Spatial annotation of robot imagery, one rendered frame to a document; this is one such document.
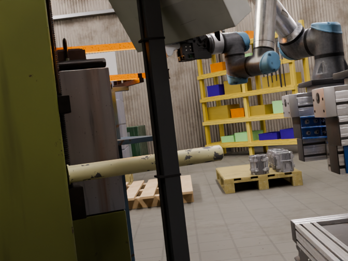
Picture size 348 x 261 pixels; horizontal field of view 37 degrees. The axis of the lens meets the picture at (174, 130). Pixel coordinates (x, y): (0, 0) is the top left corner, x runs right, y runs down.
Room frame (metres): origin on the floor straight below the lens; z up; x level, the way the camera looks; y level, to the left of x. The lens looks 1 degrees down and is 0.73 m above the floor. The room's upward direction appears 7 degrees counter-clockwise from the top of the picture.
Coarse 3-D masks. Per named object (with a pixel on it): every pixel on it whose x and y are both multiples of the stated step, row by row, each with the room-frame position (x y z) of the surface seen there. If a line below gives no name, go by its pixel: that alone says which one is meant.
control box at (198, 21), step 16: (112, 0) 1.33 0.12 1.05; (128, 0) 1.29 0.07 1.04; (160, 0) 1.23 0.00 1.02; (176, 0) 1.20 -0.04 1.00; (192, 0) 1.18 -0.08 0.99; (208, 0) 1.15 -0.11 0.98; (224, 0) 1.13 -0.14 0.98; (240, 0) 1.17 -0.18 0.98; (128, 16) 1.33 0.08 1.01; (176, 16) 1.23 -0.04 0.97; (192, 16) 1.20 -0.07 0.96; (208, 16) 1.18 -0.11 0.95; (224, 16) 1.15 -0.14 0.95; (240, 16) 1.16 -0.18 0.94; (128, 32) 1.36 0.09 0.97; (176, 32) 1.26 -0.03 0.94; (192, 32) 1.23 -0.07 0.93; (208, 32) 1.20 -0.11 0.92
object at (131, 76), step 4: (144, 72) 2.22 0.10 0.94; (168, 72) 2.29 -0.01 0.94; (112, 76) 2.15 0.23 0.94; (116, 76) 2.16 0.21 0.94; (120, 76) 2.17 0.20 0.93; (124, 76) 2.18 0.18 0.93; (128, 76) 2.19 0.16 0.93; (132, 76) 2.20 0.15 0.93; (136, 76) 2.21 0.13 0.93; (144, 76) 2.22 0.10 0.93; (112, 80) 2.17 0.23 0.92; (116, 80) 2.19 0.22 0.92
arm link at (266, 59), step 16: (256, 0) 1.86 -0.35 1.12; (272, 0) 1.83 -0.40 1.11; (256, 16) 1.84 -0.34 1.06; (272, 16) 1.83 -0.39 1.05; (256, 32) 1.83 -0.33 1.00; (272, 32) 1.82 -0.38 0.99; (256, 48) 1.81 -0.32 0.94; (272, 48) 1.81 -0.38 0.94; (256, 64) 1.80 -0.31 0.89; (272, 64) 1.78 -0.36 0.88
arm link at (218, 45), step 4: (212, 36) 1.87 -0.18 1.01; (220, 36) 1.87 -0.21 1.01; (212, 40) 1.86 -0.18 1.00; (216, 40) 1.86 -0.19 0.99; (216, 44) 1.86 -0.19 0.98; (220, 44) 1.87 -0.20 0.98; (216, 48) 1.87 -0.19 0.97; (220, 48) 1.87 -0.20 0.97; (212, 52) 1.88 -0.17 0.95; (216, 52) 1.88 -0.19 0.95; (220, 52) 1.89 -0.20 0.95
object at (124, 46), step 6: (126, 42) 1.78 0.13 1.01; (60, 48) 1.70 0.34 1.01; (72, 48) 1.72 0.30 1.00; (84, 48) 1.73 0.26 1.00; (90, 48) 1.74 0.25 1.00; (96, 48) 1.74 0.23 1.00; (102, 48) 1.75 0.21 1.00; (108, 48) 1.76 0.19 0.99; (114, 48) 1.76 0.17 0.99; (120, 48) 1.77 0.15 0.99; (126, 48) 1.78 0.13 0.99; (132, 48) 1.79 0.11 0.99
